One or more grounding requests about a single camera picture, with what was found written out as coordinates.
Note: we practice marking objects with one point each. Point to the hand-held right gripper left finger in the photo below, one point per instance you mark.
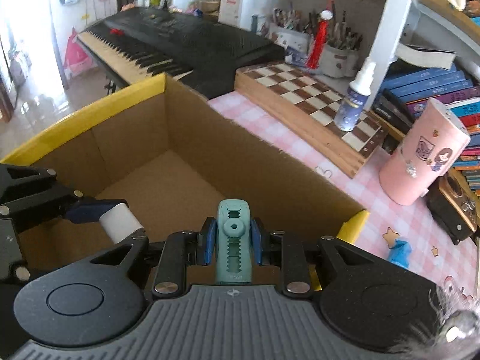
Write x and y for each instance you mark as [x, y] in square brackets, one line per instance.
[208, 240]

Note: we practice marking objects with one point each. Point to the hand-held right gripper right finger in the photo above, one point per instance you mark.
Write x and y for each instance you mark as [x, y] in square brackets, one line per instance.
[258, 242]

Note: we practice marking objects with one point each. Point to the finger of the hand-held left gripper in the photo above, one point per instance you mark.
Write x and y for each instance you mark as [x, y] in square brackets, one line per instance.
[88, 211]
[11, 266]

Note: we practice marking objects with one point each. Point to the teal plastic clip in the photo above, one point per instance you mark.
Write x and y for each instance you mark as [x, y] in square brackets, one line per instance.
[233, 249]

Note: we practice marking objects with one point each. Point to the white cylindrical roll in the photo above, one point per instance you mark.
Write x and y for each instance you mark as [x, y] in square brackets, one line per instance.
[120, 221]

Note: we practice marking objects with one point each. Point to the cardboard box with yellow flaps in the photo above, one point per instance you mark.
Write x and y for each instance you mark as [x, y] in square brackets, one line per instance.
[180, 135]

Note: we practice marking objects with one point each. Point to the pink checkered desktop cloth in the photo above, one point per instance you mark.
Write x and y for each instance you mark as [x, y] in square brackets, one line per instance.
[285, 150]

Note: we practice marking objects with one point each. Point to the black keyboard stand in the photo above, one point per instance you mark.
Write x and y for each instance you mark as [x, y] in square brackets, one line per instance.
[110, 87]

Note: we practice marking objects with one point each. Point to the blue folded paper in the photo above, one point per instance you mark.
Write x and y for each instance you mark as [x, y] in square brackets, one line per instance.
[400, 253]

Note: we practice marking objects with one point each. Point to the wooden chessboard box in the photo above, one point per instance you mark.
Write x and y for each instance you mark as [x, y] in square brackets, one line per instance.
[300, 101]

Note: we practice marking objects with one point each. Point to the pink hanging bag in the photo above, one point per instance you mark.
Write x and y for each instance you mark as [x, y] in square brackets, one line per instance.
[77, 56]

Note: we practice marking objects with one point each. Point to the white blue spray bottle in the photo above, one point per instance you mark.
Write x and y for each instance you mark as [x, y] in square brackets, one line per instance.
[352, 105]

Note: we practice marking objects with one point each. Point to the pink cylindrical container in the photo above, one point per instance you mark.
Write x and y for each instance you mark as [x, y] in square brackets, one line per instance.
[420, 157]

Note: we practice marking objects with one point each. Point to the white round pen holder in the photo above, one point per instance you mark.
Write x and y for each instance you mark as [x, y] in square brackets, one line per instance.
[337, 62]

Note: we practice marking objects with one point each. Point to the black electronic keyboard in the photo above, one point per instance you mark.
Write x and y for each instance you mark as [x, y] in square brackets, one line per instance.
[195, 41]

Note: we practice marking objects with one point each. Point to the grey fluffy fur trim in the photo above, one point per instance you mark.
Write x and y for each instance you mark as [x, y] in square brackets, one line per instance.
[450, 307]

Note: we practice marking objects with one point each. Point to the red tassel ornament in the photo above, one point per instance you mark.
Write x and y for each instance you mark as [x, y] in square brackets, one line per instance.
[318, 45]

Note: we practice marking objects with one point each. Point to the row of books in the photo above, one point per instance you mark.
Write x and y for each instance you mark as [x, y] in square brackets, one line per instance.
[431, 90]

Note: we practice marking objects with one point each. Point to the white box with red label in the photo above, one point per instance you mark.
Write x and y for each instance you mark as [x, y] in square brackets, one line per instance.
[229, 7]

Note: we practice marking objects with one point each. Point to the wooden bowl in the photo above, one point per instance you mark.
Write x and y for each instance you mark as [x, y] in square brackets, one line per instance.
[209, 5]

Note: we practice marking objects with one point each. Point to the thick lying book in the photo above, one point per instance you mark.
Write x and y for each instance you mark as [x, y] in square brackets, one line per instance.
[427, 55]

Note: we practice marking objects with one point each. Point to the white bookshelf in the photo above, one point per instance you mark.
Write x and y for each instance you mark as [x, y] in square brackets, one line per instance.
[393, 15]

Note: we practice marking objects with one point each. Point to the brown retro camera box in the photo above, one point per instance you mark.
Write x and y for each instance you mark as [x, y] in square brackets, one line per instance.
[452, 204]

